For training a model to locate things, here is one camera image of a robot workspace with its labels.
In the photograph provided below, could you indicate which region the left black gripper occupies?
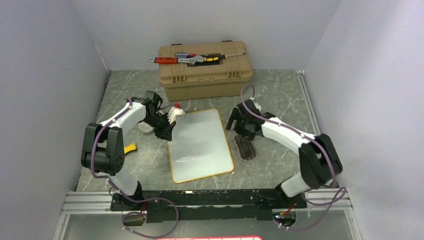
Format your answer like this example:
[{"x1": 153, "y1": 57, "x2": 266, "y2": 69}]
[{"x1": 142, "y1": 112, "x2": 177, "y2": 142}]

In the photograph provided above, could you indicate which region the blue red handled screwdriver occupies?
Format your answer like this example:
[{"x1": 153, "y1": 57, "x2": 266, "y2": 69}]
[{"x1": 174, "y1": 52, "x2": 200, "y2": 58}]

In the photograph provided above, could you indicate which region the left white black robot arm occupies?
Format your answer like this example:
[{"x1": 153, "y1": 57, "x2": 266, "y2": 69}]
[{"x1": 81, "y1": 91, "x2": 176, "y2": 210}]

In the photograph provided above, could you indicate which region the tan plastic toolbox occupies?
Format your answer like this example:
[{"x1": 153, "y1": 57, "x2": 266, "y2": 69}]
[{"x1": 158, "y1": 40, "x2": 253, "y2": 102}]

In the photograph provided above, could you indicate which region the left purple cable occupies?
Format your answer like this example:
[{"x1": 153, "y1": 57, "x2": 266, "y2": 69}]
[{"x1": 90, "y1": 97, "x2": 180, "y2": 239}]

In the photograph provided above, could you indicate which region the black aluminium base frame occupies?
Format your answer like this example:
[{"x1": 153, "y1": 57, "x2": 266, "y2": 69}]
[{"x1": 61, "y1": 188, "x2": 353, "y2": 223}]

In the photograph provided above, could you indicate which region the yellow framed whiteboard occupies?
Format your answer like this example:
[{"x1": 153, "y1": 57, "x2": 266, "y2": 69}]
[{"x1": 168, "y1": 108, "x2": 235, "y2": 184}]

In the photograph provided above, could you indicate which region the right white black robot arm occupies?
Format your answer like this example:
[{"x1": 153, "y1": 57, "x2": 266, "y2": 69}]
[{"x1": 225, "y1": 99, "x2": 343, "y2": 208}]

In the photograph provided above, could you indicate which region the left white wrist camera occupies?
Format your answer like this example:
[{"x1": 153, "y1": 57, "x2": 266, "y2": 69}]
[{"x1": 166, "y1": 102, "x2": 186, "y2": 124}]

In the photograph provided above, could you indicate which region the grey scrubbing pad left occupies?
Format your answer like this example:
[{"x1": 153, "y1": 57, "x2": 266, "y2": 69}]
[{"x1": 137, "y1": 121, "x2": 154, "y2": 134}]

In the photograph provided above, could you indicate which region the yellow black handled screwdriver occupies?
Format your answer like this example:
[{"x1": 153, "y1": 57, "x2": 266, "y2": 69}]
[{"x1": 202, "y1": 52, "x2": 246, "y2": 62}]

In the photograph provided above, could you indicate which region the red handled adjustable wrench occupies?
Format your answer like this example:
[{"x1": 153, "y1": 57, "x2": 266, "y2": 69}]
[{"x1": 149, "y1": 55, "x2": 205, "y2": 66}]

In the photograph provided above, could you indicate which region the dark brown scrubbing pad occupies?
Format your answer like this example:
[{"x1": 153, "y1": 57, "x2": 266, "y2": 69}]
[{"x1": 234, "y1": 134, "x2": 258, "y2": 164}]

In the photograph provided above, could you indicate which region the yellow bone shaped sponge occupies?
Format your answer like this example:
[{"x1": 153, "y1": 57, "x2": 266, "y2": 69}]
[{"x1": 124, "y1": 143, "x2": 138, "y2": 155}]

